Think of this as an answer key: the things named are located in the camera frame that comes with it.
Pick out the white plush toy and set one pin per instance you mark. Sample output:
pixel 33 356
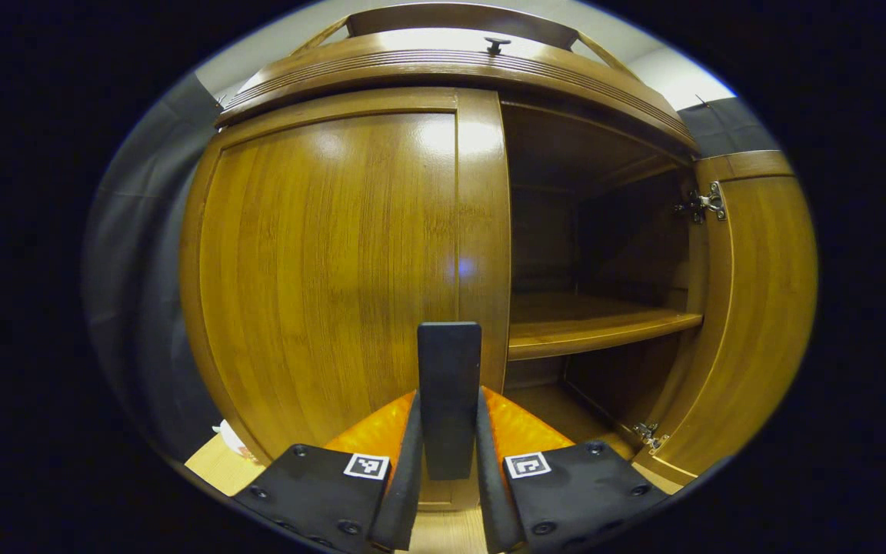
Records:
pixel 231 442

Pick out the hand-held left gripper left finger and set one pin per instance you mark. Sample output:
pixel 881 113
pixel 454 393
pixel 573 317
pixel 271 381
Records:
pixel 406 485

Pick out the wooden double-door shoe cabinet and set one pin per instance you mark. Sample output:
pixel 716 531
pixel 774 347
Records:
pixel 443 68

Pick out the metal door hinge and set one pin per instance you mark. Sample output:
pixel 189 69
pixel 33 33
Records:
pixel 649 435
pixel 706 202

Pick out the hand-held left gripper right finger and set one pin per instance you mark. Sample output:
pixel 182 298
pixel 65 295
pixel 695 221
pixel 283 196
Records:
pixel 493 500

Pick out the wooden inner shelf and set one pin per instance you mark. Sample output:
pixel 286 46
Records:
pixel 589 327

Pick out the wooden cabinet door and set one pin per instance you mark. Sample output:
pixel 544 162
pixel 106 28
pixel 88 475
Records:
pixel 320 269
pixel 758 308

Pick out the black drawer knob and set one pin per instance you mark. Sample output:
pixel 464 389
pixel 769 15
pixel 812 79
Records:
pixel 497 45

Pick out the wooden cabinet drawer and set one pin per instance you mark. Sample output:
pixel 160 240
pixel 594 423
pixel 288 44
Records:
pixel 428 42

